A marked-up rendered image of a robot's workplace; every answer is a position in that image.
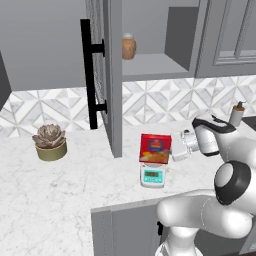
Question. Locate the white digital scale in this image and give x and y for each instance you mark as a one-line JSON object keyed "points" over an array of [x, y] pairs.
{"points": [[152, 175]]}

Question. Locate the white soap dispenser bottle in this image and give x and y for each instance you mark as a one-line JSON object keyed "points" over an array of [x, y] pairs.
{"points": [[237, 114]]}

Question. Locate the grey base cabinet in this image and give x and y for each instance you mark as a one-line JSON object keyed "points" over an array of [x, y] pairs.
{"points": [[133, 230]]}

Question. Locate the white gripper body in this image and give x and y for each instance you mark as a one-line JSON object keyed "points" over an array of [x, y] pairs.
{"points": [[179, 154]]}

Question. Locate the grey open wall cabinet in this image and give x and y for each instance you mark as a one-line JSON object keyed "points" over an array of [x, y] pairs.
{"points": [[156, 40]]}

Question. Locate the red food box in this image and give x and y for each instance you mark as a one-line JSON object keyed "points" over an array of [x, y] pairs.
{"points": [[155, 148]]}

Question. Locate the brown jar with lid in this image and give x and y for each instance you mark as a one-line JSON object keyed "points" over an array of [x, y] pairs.
{"points": [[128, 46]]}

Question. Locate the succulent plant in pot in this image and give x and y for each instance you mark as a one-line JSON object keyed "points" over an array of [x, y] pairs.
{"points": [[50, 141]]}

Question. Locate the grey open cabinet door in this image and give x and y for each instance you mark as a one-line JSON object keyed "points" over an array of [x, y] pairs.
{"points": [[111, 76]]}

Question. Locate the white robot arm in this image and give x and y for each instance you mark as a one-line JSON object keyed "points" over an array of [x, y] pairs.
{"points": [[213, 196]]}

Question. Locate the grey closed cabinet door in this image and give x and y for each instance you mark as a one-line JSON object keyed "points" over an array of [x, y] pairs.
{"points": [[230, 36]]}

